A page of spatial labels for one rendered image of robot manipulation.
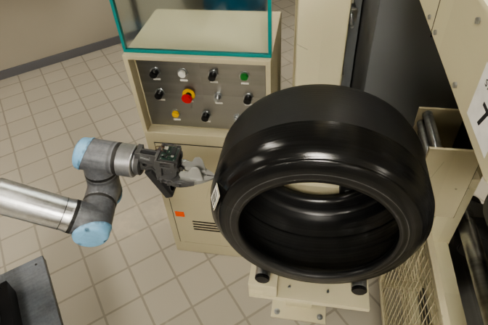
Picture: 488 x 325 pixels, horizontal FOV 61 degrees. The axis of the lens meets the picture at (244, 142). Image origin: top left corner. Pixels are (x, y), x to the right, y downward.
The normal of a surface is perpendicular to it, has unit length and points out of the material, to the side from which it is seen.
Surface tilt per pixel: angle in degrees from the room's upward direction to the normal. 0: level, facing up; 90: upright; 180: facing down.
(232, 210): 87
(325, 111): 1
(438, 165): 90
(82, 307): 0
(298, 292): 0
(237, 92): 90
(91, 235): 92
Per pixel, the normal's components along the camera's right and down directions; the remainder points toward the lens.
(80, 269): -0.05, -0.74
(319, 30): -0.16, 0.67
